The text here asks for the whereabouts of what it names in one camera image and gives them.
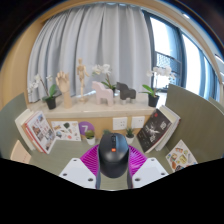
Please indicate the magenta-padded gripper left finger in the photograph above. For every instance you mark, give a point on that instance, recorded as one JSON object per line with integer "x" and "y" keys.
{"x": 78, "y": 173}

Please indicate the grey curtain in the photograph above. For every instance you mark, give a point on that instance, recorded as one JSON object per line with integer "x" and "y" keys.
{"x": 93, "y": 40}

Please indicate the beige card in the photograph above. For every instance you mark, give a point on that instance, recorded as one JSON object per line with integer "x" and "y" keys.
{"x": 20, "y": 154}

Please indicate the wooden desk shelf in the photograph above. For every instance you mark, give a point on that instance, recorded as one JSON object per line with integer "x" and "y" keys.
{"x": 100, "y": 111}

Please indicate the pink wooden horse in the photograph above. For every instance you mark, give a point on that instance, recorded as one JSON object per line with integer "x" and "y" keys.
{"x": 101, "y": 95}

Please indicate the red photo-cover book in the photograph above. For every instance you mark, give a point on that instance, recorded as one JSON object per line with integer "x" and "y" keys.
{"x": 41, "y": 133}

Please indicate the wooden mannequin figure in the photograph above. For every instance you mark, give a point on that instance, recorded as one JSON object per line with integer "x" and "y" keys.
{"x": 82, "y": 76}

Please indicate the black cover book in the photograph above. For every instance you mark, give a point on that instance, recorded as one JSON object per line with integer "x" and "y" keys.
{"x": 153, "y": 131}

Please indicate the white orchid behind horses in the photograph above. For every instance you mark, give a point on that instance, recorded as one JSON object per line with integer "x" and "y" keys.
{"x": 101, "y": 69}

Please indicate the thick white book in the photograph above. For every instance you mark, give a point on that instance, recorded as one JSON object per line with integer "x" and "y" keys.
{"x": 21, "y": 125}

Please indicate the black computer mouse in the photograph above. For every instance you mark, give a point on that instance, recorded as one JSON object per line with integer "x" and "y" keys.
{"x": 113, "y": 156}

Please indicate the white sticker sheet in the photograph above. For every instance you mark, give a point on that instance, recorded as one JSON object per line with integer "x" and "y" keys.
{"x": 181, "y": 156}

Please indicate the window with dark frame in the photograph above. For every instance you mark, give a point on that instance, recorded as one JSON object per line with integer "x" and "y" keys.
{"x": 173, "y": 50}

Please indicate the large white orchid black pot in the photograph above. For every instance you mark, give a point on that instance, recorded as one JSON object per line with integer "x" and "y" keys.
{"x": 153, "y": 100}

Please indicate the white wall socket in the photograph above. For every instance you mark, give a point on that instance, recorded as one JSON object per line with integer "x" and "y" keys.
{"x": 138, "y": 122}
{"x": 120, "y": 123}

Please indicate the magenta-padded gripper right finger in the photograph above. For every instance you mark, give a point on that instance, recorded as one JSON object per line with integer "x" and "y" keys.
{"x": 150, "y": 172}

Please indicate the round purple number sign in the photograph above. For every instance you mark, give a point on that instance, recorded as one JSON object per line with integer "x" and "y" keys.
{"x": 85, "y": 126}

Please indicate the green desk partition panel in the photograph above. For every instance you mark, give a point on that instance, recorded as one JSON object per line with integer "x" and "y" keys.
{"x": 200, "y": 123}
{"x": 10, "y": 123}

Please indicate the small white orchid black pot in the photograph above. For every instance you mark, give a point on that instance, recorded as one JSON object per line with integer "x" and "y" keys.
{"x": 50, "y": 103}

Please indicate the small succulent white pot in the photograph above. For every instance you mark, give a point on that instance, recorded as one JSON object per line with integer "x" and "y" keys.
{"x": 130, "y": 139}
{"x": 90, "y": 140}
{"x": 106, "y": 131}

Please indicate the white picture card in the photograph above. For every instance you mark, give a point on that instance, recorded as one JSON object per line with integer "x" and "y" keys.
{"x": 66, "y": 130}

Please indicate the wooden hand model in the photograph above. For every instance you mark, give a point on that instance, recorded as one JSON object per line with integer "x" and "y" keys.
{"x": 65, "y": 88}

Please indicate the dark wooden horse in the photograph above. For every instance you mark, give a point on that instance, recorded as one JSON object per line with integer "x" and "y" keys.
{"x": 126, "y": 91}

